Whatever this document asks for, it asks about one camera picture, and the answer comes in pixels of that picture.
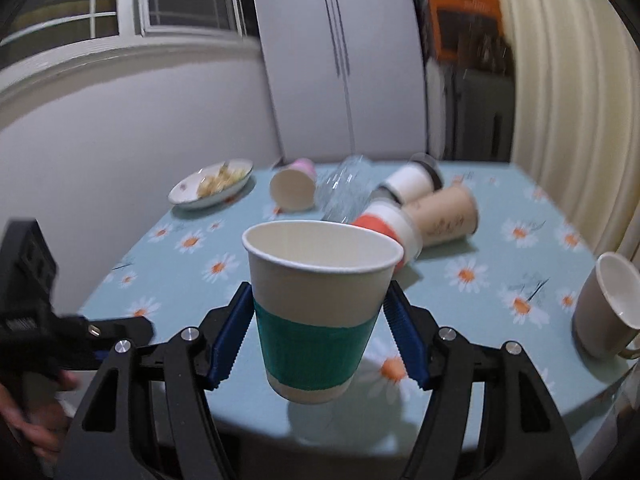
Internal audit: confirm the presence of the green banded paper cup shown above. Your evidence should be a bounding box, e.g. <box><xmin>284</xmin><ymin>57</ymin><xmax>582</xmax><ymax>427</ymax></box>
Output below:
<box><xmin>242</xmin><ymin>220</ymin><xmax>404</xmax><ymax>404</ymax></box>

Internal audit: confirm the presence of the brown kraft paper cup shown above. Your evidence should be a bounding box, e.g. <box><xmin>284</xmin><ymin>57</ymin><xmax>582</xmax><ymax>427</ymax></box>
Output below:
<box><xmin>401</xmin><ymin>184</ymin><xmax>480</xmax><ymax>247</ymax></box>

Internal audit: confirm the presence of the orange banded paper cup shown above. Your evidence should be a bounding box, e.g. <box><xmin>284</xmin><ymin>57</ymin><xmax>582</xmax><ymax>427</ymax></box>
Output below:
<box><xmin>352</xmin><ymin>198</ymin><xmax>423</xmax><ymax>271</ymax></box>

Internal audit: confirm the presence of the black striped white paper cup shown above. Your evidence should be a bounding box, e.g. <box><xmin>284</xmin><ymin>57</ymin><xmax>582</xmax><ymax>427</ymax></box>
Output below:
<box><xmin>374</xmin><ymin>154</ymin><xmax>444</xmax><ymax>206</ymax></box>

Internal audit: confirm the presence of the pink paper cup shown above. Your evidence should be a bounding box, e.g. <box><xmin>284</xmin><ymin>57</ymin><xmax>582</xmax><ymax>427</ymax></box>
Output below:
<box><xmin>269</xmin><ymin>158</ymin><xmax>317</xmax><ymax>212</ymax></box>

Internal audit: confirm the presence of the person's left hand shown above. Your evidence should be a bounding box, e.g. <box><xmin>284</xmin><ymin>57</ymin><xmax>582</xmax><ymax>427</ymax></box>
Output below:
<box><xmin>1</xmin><ymin>370</ymin><xmax>80</xmax><ymax>465</ymax></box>

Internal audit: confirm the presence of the daisy print blue tablecloth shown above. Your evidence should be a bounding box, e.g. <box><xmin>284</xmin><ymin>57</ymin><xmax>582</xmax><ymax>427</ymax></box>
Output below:
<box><xmin>82</xmin><ymin>164</ymin><xmax>629</xmax><ymax>457</ymax></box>

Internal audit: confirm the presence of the brown ceramic mug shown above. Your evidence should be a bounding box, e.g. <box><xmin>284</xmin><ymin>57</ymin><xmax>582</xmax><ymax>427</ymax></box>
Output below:
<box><xmin>573</xmin><ymin>252</ymin><xmax>640</xmax><ymax>360</ymax></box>

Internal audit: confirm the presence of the white plate with snacks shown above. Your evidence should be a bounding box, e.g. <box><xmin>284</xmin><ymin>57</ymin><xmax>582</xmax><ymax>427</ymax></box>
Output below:
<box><xmin>168</xmin><ymin>159</ymin><xmax>254</xmax><ymax>210</ymax></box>

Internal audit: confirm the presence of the clear cut glass tumbler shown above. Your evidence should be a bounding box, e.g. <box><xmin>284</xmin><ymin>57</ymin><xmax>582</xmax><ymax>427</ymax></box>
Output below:
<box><xmin>314</xmin><ymin>155</ymin><xmax>374</xmax><ymax>223</ymax></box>

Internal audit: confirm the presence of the cream pleated curtain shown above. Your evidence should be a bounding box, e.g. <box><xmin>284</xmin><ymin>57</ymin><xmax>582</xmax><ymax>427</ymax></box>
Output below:
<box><xmin>500</xmin><ymin>0</ymin><xmax>639</xmax><ymax>262</ymax></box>

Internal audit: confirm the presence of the black cabinet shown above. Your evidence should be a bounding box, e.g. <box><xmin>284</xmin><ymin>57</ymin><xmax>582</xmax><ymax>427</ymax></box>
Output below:
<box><xmin>444</xmin><ymin>67</ymin><xmax>515</xmax><ymax>162</ymax></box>

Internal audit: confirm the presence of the white framed window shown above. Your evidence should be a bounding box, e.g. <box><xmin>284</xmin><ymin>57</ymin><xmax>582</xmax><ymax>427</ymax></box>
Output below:
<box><xmin>1</xmin><ymin>0</ymin><xmax>259</xmax><ymax>67</ymax></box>

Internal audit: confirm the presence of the white refrigerator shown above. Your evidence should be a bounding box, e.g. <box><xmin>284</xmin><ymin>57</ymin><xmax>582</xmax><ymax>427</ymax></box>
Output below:
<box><xmin>255</xmin><ymin>0</ymin><xmax>427</xmax><ymax>162</ymax></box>

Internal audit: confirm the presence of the orange cardboard box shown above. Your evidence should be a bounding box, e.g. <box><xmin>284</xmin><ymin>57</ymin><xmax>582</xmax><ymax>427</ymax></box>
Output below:
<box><xmin>422</xmin><ymin>0</ymin><xmax>503</xmax><ymax>63</ymax></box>

